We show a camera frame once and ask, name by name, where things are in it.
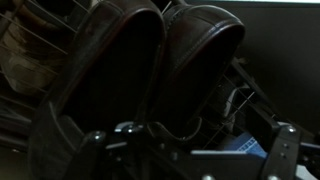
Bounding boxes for blue denim cloth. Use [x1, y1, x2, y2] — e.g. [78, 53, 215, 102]
[222, 131, 269, 159]

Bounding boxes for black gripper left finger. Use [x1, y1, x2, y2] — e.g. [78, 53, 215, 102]
[64, 120, 201, 180]

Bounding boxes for black leather shoe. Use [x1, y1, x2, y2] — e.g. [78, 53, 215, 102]
[146, 2, 247, 142]
[27, 0, 168, 180]

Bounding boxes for white sneaker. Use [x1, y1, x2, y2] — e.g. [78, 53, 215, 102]
[222, 84, 249, 118]

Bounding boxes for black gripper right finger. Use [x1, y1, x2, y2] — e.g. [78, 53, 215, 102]
[244, 103, 303, 180]

